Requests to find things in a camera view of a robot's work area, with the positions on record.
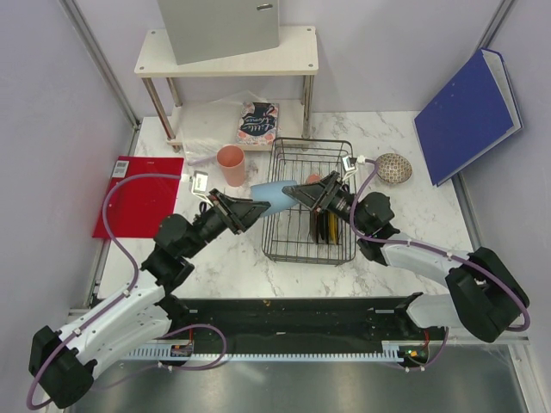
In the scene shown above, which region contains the black wire dish rack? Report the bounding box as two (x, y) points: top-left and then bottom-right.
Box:
(262, 138), (356, 265)

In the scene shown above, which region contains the brown patterned bowl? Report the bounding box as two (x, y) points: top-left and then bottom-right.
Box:
(375, 153), (412, 184)

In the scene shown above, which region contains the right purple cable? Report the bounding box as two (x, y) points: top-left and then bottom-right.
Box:
(350, 157), (530, 375)

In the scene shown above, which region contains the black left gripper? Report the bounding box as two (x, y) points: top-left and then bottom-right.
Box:
(183, 188), (271, 259)

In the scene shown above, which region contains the floral cover book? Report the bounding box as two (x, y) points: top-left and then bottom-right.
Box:
(235, 102), (280, 151)

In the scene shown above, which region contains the dark brown plate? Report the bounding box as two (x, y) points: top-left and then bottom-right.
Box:
(309, 211), (324, 244)

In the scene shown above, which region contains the yellow patterned plate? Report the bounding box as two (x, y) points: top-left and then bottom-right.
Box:
(327, 212), (339, 245)

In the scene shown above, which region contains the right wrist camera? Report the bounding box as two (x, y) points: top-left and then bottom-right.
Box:
(342, 156), (357, 176)

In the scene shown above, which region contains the blue plastic tumbler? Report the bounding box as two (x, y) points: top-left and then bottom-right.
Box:
(251, 180), (297, 218)

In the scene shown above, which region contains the red folder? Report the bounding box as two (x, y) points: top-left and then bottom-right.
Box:
(107, 156), (184, 238)

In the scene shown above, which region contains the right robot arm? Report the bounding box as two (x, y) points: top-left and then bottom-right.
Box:
(282, 172), (530, 342)

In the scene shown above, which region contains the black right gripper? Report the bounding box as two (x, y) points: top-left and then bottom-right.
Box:
(282, 171), (369, 234)

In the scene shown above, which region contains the white cable duct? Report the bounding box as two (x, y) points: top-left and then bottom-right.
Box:
(121, 342), (430, 366)

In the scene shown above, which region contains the black plate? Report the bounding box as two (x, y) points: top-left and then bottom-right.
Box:
(318, 211), (333, 244)

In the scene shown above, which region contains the grey ring binder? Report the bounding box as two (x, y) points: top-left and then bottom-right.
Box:
(158, 0), (280, 65)

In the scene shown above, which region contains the pink plastic tumbler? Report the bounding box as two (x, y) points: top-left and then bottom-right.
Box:
(216, 145), (245, 188)

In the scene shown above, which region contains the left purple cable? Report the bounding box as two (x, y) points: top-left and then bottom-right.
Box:
(25, 174), (203, 410)

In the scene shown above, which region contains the pink ceramic mug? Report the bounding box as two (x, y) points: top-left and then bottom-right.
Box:
(305, 174), (322, 184)

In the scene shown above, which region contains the clear plastic sleeve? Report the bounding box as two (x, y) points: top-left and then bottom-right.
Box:
(170, 90), (264, 166)

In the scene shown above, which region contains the white shelf stand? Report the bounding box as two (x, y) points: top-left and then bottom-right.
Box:
(134, 26), (319, 149)

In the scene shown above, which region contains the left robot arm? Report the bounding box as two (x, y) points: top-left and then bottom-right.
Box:
(27, 189), (270, 410)

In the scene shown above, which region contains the blue ring binder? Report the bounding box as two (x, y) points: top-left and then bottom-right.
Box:
(414, 48), (523, 187)

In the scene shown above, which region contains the purple cable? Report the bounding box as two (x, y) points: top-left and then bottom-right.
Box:
(25, 174), (203, 410)
(350, 157), (530, 375)

